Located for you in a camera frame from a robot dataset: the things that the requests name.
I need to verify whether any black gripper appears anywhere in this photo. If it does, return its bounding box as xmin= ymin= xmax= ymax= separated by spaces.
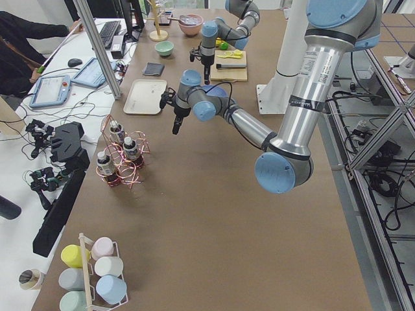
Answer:
xmin=160 ymin=89 xmax=191 ymax=135
xmin=189 ymin=46 xmax=215 ymax=76

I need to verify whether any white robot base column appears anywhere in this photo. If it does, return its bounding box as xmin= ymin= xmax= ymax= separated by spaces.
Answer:
xmin=256 ymin=0 xmax=308 ymax=115

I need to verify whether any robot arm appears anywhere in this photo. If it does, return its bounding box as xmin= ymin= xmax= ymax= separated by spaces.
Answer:
xmin=160 ymin=1 xmax=382 ymax=194
xmin=189 ymin=0 xmax=260 ymax=84

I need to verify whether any blue plate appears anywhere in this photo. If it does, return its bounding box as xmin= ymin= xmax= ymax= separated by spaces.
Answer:
xmin=202 ymin=85 xmax=228 ymax=97

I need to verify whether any steel cylinder black tip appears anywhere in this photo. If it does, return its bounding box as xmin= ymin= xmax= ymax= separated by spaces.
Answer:
xmin=216 ymin=63 xmax=246 ymax=70

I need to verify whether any green lime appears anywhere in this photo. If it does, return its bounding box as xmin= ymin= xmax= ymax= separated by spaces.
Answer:
xmin=219 ymin=42 xmax=228 ymax=51

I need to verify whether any wooden cutting board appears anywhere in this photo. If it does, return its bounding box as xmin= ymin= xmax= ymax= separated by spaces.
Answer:
xmin=210 ymin=50 xmax=248 ymax=82

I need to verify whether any yellow plastic knife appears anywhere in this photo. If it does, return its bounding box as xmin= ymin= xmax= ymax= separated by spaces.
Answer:
xmin=217 ymin=51 xmax=243 ymax=59

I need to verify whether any pink bowl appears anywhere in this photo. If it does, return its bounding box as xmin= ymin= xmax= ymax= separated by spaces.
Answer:
xmin=179 ymin=14 xmax=204 ymax=36

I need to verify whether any cream serving tray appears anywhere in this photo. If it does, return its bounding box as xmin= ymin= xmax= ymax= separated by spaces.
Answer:
xmin=123 ymin=79 xmax=167 ymax=115

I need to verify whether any green bowl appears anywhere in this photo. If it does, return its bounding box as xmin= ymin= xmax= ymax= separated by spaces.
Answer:
xmin=154 ymin=41 xmax=174 ymax=57

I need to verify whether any lower left bottle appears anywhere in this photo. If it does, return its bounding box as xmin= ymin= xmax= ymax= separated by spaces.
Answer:
xmin=123 ymin=136 xmax=142 ymax=165

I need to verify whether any wooden mug tree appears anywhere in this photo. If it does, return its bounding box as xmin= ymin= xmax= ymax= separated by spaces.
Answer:
xmin=147 ymin=0 xmax=169 ymax=42

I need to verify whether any grey folded cloth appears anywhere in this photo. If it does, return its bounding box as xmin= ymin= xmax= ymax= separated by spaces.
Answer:
xmin=143 ymin=62 xmax=165 ymax=76

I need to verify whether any lower right bottle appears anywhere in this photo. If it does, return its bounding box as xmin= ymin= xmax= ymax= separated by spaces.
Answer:
xmin=97 ymin=151 xmax=117 ymax=183

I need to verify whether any blue teach pendant far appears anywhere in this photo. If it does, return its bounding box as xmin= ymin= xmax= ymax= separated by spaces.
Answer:
xmin=71 ymin=58 xmax=106 ymax=88

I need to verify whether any blue teach pendant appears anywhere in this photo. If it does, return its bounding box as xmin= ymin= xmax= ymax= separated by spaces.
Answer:
xmin=29 ymin=75 xmax=71 ymax=108
xmin=71 ymin=58 xmax=106 ymax=88

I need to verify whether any black keyboard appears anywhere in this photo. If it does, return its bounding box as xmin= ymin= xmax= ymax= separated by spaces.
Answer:
xmin=99 ymin=21 xmax=121 ymax=50

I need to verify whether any black computer mouse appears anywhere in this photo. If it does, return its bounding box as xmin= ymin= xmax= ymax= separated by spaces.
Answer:
xmin=67 ymin=58 xmax=83 ymax=68

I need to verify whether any blue teach pendant near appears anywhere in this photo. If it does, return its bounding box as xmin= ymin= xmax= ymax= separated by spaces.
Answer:
xmin=29 ymin=75 xmax=71 ymax=108

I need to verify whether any pink cup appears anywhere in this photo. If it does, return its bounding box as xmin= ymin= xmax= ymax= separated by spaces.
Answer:
xmin=91 ymin=236 xmax=114 ymax=260

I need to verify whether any white cup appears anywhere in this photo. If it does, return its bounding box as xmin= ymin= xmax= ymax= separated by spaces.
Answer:
xmin=94 ymin=257 xmax=124 ymax=277

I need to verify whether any person in black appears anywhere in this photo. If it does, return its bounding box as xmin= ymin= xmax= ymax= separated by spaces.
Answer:
xmin=1 ymin=11 xmax=82 ymax=98

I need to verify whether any yellow cup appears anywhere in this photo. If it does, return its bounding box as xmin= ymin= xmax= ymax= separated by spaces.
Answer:
xmin=60 ymin=244 xmax=82 ymax=268

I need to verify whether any light blue cup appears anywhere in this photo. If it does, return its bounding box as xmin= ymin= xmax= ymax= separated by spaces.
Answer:
xmin=95 ymin=275 xmax=127 ymax=305

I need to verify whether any grey cup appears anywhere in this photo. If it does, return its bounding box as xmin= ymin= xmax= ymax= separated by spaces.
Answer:
xmin=58 ymin=268 xmax=85 ymax=291

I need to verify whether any pale green cup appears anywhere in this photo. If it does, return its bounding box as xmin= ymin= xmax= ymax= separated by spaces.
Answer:
xmin=59 ymin=291 xmax=87 ymax=311

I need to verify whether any tape roll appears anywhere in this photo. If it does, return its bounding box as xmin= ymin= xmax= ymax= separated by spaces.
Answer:
xmin=19 ymin=269 xmax=45 ymax=290

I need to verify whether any copper wire bottle rack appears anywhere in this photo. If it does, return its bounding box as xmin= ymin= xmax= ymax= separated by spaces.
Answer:
xmin=95 ymin=115 xmax=150 ymax=188

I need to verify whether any black stand bracket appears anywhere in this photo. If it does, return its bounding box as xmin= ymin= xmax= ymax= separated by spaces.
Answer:
xmin=30 ymin=122 xmax=90 ymax=257

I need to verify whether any aluminium frame post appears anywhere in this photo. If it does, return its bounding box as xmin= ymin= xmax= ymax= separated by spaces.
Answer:
xmin=74 ymin=0 xmax=121 ymax=100

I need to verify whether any white wire cup rack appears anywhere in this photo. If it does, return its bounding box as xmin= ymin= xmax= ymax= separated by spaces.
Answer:
xmin=78 ymin=233 xmax=129 ymax=310

